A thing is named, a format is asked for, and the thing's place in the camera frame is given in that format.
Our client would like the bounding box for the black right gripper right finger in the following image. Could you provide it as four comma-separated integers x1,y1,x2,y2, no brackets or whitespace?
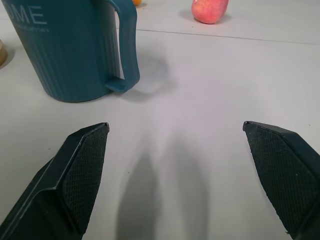
242,120,320,240

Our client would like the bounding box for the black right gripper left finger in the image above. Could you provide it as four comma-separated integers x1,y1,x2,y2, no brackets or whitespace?
0,122,111,240

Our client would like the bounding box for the red apple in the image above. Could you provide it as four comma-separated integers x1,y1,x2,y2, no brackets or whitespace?
191,0,230,25

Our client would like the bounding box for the teal ribbed mug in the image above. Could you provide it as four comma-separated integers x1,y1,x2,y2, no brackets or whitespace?
0,0,141,103

